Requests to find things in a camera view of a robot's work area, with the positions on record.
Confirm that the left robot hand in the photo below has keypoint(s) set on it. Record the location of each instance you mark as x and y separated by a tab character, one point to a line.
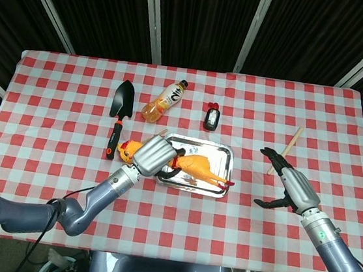
154	156

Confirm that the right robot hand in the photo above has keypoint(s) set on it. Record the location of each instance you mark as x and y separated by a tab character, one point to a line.
301	189

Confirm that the orange rubber toy chicken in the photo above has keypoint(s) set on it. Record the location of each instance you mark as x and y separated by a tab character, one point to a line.
194	167

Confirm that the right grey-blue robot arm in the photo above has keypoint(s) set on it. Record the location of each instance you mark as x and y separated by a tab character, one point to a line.
329	245

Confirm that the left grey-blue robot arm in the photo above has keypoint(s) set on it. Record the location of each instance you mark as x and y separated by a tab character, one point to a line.
102	196

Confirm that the rectangular metal tray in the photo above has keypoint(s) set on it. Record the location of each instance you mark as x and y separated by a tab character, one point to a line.
219	153

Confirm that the thin wooden rolling pin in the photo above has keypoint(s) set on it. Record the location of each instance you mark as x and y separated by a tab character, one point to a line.
294	139

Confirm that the orange drink plastic bottle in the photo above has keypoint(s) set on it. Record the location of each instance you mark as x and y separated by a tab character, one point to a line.
162	104

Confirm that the black garden trowel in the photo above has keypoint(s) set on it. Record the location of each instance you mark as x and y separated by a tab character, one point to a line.
123	100

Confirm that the small black red-capped bottle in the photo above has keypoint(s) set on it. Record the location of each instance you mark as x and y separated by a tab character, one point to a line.
211	119

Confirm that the red white checkered tablecloth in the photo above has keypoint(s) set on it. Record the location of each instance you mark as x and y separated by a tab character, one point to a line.
206	231

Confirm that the white crumpled bag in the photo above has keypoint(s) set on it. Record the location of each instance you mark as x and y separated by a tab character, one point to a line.
57	258

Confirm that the dark brown curtain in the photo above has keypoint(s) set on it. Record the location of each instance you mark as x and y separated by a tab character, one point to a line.
207	21

